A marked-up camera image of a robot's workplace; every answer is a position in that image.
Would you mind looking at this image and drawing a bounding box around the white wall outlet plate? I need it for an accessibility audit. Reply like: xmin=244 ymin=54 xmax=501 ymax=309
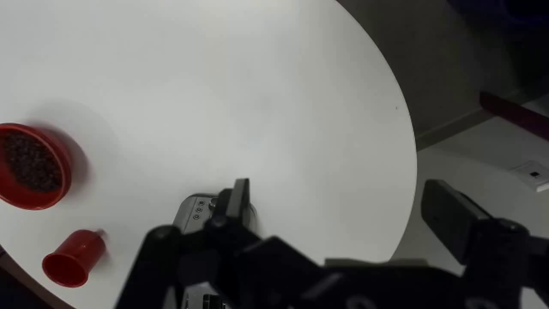
xmin=510 ymin=160 xmax=549 ymax=194

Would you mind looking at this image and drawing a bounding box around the dark red bar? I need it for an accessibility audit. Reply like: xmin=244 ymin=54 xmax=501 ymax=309
xmin=479 ymin=90 xmax=549 ymax=143

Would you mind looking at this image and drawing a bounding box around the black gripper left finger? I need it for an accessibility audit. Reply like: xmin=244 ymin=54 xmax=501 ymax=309
xmin=113 ymin=177 xmax=319 ymax=309

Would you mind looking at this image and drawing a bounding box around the red bowl with coffee beans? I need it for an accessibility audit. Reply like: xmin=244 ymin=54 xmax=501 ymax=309
xmin=0 ymin=122 xmax=75 ymax=212

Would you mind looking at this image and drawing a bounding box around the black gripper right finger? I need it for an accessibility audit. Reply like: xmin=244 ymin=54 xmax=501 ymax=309
xmin=420 ymin=179 xmax=549 ymax=309

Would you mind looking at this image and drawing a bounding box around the small red plastic cup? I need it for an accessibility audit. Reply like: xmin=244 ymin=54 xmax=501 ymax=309
xmin=41 ymin=229 xmax=108 ymax=289

